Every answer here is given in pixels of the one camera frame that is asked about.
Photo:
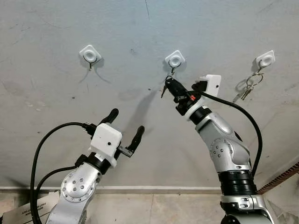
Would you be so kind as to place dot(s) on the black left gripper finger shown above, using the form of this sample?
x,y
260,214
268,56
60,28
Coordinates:
x,y
111,115
137,136

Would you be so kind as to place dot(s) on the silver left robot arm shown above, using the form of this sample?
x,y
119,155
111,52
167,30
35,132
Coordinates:
x,y
77,186

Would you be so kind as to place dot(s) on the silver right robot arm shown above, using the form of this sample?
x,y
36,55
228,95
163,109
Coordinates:
x,y
229,149

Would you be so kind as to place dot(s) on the white printed cardboard box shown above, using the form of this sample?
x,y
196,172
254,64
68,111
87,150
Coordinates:
x,y
28,210

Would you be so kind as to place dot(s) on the red tiled door jamb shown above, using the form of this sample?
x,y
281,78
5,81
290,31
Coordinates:
x,y
282,176

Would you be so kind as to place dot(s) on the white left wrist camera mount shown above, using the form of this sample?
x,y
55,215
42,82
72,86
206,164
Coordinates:
x,y
106,140

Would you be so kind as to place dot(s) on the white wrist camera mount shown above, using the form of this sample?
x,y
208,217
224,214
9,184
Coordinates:
x,y
106,140
213,85

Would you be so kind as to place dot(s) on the white square wall hook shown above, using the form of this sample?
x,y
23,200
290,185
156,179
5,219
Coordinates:
x,y
265,58
90,54
175,59

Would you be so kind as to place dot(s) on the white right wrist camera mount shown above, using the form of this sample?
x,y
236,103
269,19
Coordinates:
x,y
213,85

